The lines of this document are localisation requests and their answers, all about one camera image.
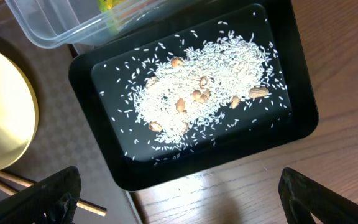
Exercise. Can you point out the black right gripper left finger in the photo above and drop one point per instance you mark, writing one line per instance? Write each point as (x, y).
(52, 200)

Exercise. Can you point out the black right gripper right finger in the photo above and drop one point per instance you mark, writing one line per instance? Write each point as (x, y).
(303, 199)

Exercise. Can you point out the pile of rice and nuts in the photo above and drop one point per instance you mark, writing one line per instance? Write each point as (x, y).
(171, 97)

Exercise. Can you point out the green snack wrapper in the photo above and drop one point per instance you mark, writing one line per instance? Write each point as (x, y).
(113, 18)

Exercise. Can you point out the black waste tray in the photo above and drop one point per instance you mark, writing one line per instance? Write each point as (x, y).
(300, 118)

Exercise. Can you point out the clear plastic waste bin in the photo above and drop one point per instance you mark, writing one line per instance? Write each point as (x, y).
(51, 23)

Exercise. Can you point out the brown serving tray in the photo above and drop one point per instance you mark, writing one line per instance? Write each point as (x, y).
(63, 136)

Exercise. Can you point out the yellow round plate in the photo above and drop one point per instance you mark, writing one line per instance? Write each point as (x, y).
(19, 112)

